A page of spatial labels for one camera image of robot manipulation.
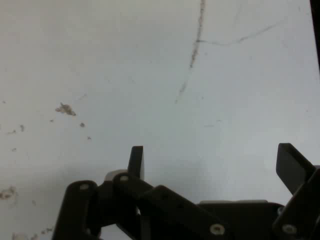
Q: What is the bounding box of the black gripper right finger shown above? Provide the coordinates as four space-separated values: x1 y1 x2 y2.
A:
271 142 320 240

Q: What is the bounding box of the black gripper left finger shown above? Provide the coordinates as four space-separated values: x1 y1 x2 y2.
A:
51 145 235 240

